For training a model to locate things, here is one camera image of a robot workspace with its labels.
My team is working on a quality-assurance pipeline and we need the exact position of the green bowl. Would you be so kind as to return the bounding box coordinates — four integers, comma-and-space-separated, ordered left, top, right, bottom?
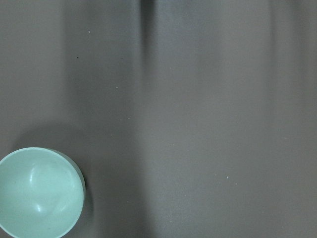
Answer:
0, 147, 86, 238

